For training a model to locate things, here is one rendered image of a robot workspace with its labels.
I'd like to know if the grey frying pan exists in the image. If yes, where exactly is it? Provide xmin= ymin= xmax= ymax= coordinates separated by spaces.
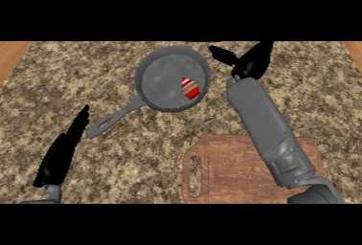
xmin=83 ymin=46 xmax=213 ymax=139

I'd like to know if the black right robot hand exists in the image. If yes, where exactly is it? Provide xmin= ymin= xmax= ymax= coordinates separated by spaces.
xmin=209 ymin=40 xmax=277 ymax=80

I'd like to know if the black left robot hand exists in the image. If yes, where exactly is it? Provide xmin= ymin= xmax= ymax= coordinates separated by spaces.
xmin=33 ymin=104 xmax=91 ymax=189

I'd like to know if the brown wooden cutting board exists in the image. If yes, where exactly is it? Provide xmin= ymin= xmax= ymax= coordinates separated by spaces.
xmin=181 ymin=133 xmax=328 ymax=205

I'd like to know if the red and white cupcake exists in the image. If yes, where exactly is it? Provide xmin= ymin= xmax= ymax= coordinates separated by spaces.
xmin=181 ymin=76 xmax=201 ymax=100

